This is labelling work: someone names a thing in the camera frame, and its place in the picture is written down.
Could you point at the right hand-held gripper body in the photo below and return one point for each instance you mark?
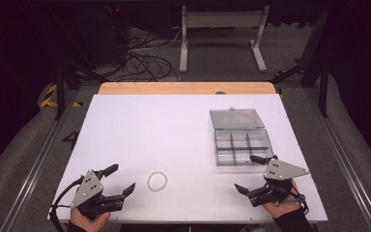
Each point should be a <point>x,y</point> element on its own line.
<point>280,170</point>

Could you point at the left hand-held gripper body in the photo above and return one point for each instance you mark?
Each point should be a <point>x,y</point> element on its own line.
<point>86,190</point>

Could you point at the clear plastic compartment box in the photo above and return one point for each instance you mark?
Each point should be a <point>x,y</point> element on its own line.
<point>238,141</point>

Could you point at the person's left hand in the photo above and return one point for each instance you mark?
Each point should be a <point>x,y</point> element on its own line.
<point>88,221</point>

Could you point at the person's right hand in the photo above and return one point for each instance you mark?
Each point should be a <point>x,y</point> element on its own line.
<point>281,210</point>

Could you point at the white table mat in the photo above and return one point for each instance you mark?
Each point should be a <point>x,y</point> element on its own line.
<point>174,135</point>

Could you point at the yellow black floor tape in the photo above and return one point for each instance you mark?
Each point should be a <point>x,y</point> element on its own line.
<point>49,96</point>

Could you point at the black metal stand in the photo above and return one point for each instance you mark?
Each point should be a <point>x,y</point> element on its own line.
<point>319,64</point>
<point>60,83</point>

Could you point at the wooden table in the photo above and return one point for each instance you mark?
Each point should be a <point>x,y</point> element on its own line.
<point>186,87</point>

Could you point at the white metal stand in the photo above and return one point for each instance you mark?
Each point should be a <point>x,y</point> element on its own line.
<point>222,20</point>

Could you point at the metal floor rail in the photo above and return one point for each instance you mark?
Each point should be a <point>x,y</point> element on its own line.
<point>344,154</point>
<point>35,161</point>

